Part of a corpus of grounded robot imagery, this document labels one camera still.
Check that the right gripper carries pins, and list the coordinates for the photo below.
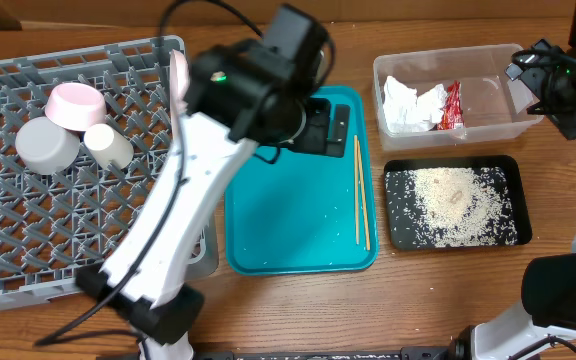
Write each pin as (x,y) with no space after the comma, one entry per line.
(568,118)

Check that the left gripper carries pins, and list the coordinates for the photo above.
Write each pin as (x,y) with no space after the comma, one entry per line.
(311,136)

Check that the wooden chopstick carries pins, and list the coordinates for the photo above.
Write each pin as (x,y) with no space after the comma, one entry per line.
(363,194)
(356,193)

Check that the white napkin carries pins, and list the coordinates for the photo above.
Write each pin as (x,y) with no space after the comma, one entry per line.
(407,112)

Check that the red snack wrapper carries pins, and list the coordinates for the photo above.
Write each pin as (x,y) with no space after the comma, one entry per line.
(452,112)

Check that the large white plate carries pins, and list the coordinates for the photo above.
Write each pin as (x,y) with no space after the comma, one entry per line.
(178,83)

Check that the white cup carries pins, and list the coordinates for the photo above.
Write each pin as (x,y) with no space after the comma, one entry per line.
(107,146)

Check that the small pink-white bowl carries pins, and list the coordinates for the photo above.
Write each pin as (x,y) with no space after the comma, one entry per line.
(75,106)

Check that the stainless steel bowl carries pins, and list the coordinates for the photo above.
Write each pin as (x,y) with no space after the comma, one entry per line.
(44,147)

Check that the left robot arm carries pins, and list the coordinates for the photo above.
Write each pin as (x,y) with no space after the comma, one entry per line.
(224,104)

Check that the clear plastic waste bin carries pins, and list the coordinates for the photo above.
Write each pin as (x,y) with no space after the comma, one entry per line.
(494,107)

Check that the grey plastic dishwasher rack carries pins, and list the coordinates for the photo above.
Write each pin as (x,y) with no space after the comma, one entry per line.
(51,225)

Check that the teal plastic serving tray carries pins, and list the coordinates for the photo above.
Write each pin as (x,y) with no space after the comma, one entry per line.
(297,215)

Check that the pile of rice scraps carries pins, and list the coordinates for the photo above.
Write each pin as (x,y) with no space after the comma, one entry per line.
(444,207)

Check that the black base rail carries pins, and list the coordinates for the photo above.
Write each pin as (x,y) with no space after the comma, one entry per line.
(456,351)

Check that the cardboard wall panel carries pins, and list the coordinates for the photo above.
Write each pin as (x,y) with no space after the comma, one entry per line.
(146,13)

